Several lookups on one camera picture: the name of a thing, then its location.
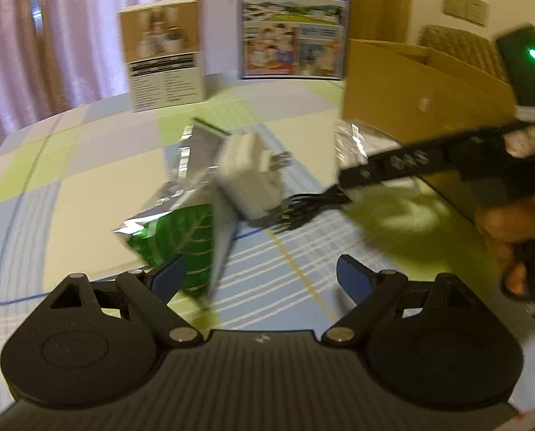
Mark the green leaf foil packet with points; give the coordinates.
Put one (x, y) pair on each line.
(177, 242)

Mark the pink curtain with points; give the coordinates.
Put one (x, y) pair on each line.
(47, 31)

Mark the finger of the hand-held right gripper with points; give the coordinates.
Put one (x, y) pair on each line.
(397, 164)

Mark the silver zip bag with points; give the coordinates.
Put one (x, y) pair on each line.
(204, 161)

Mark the blue milk carton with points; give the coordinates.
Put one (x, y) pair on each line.
(294, 22)

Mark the brown cardboard box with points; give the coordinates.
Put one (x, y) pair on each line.
(429, 90)

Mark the checked tablecloth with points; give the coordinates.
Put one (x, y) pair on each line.
(69, 188)

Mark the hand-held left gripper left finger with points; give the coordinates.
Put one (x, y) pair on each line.
(168, 274)

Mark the person's right hand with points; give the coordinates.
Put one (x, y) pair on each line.
(496, 229)

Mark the woven chair back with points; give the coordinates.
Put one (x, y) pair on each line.
(465, 49)

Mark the white product box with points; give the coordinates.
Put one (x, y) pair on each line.
(166, 54)

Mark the silver foil packet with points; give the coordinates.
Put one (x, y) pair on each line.
(352, 143)

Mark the white power adapter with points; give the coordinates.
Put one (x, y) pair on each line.
(254, 179)

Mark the beige wall switch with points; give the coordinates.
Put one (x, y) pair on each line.
(465, 6)

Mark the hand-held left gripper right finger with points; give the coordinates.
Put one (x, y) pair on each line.
(351, 273)

